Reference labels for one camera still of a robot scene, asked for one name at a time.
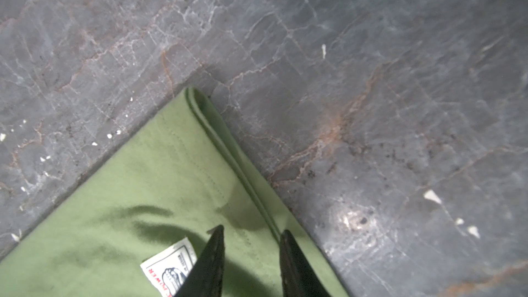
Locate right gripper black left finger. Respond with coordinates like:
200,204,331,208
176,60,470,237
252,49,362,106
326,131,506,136
175,225,225,297

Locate green tank top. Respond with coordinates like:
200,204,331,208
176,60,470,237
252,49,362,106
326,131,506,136
1,87,347,296

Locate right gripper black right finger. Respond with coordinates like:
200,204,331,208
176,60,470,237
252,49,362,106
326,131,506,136
279,230,330,297

